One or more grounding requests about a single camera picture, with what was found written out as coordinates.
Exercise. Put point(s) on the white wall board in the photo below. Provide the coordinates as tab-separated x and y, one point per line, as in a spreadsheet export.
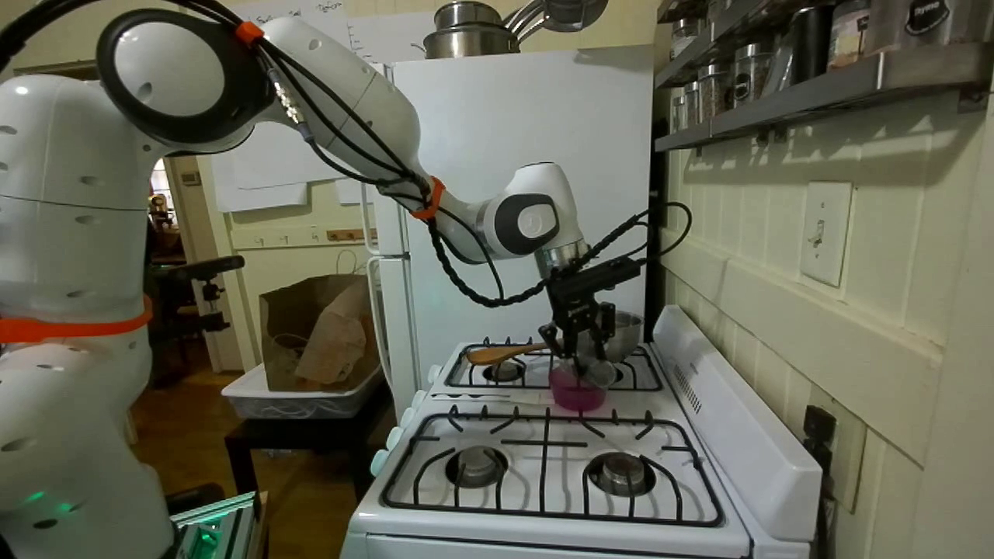
250	176

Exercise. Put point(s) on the pink cup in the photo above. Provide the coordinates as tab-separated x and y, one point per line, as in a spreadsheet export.
577	400

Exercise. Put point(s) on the wooden spoon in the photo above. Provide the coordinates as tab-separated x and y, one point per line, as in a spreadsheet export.
500	356

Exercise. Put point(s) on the dark spice jar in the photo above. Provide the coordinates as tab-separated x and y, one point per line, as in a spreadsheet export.
810	48

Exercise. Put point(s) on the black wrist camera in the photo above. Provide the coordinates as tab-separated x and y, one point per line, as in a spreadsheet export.
601	278

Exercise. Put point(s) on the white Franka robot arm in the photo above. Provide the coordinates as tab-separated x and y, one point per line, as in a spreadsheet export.
342	94

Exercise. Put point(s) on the white refrigerator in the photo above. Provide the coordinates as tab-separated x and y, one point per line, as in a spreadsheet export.
580	125

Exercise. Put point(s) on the stainless steel pan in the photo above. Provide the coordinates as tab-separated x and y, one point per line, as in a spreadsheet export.
563	13

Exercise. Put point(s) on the white light switch plate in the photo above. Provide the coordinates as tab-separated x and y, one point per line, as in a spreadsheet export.
823	237

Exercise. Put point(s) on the metal wall spice rack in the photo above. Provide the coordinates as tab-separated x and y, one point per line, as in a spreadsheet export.
827	94

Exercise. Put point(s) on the black camera on stand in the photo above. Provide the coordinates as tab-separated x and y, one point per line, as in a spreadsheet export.
203	268

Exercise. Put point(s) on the white plastic bin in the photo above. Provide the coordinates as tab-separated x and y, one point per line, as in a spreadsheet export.
298	403

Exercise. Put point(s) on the black low table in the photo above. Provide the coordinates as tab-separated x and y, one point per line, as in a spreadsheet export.
298	435

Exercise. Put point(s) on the black wall outlet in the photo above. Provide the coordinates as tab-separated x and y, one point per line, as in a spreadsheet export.
821	435

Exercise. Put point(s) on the round stove burner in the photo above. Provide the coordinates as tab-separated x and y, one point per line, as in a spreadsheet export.
619	473
475	467
505	372

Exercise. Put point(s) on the white gas stove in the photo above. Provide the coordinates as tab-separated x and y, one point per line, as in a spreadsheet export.
580	516

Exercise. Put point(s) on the control box with green lights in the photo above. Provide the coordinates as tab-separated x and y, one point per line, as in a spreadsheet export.
212	531

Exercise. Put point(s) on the black stove grate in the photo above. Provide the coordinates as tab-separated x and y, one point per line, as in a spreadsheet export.
499	373
544	454

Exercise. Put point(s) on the brown paper bag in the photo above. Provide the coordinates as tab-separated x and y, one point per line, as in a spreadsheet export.
316	337

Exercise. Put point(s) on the person in dark clothes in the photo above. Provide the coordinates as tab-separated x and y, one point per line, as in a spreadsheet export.
163	223

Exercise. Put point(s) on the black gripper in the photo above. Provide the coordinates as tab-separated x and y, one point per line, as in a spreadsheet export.
582	315

